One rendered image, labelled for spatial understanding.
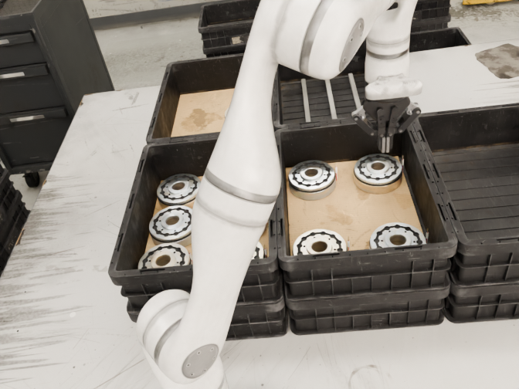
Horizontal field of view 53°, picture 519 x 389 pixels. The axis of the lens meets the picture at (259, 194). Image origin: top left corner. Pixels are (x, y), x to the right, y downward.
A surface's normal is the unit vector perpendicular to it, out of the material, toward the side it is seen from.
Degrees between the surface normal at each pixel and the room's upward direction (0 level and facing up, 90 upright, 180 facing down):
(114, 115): 0
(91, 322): 0
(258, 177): 64
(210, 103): 0
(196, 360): 84
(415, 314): 90
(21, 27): 90
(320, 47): 78
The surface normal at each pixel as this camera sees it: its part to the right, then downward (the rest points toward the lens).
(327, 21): -0.17, -0.08
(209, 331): 0.59, 0.40
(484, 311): 0.00, 0.65
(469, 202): -0.13, -0.75
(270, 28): -0.39, 0.44
